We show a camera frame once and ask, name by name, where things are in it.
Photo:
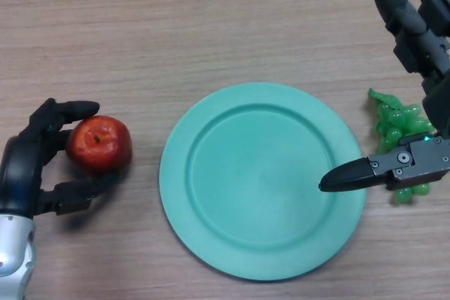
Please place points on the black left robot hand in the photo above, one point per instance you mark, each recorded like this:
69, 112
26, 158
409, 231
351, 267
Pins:
19, 173

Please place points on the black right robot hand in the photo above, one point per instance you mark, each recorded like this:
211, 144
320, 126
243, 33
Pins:
422, 157

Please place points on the red apple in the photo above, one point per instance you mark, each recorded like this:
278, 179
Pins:
102, 145

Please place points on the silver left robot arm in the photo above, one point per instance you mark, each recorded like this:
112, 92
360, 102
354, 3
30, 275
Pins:
15, 254

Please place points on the green round plate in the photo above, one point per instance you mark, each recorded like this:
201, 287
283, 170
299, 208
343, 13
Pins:
260, 191

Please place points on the green grape bunch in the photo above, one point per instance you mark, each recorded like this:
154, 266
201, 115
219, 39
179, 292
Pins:
395, 117

